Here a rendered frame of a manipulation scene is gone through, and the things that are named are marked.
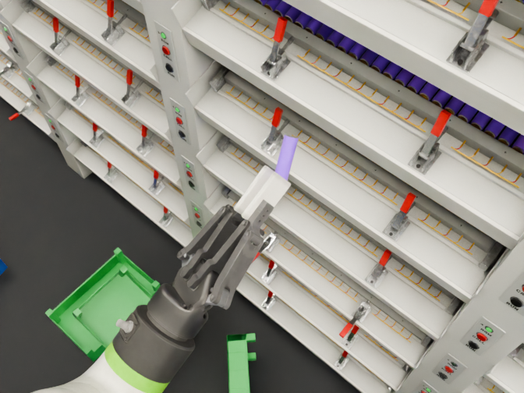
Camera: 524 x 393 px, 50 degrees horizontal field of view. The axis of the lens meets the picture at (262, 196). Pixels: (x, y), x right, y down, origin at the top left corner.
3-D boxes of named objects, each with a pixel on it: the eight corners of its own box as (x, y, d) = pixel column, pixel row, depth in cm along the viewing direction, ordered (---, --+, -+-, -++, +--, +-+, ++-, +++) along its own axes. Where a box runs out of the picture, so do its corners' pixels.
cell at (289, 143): (288, 134, 73) (276, 182, 75) (281, 134, 71) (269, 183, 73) (300, 138, 72) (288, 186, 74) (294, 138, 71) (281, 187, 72)
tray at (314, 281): (413, 369, 125) (416, 367, 116) (214, 215, 146) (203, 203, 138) (465, 297, 128) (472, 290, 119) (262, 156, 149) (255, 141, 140)
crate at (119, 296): (189, 336, 180) (193, 334, 173) (141, 385, 172) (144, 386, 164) (122, 268, 180) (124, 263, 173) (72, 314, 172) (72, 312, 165)
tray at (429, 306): (437, 341, 109) (444, 334, 96) (207, 172, 130) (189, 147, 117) (496, 259, 112) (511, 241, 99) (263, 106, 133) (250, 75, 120)
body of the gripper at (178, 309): (156, 332, 68) (202, 269, 68) (136, 295, 75) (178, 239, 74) (202, 351, 72) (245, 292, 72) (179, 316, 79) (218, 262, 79)
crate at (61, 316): (93, 362, 176) (86, 354, 169) (52, 321, 183) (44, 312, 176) (164, 293, 188) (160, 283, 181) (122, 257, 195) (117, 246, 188)
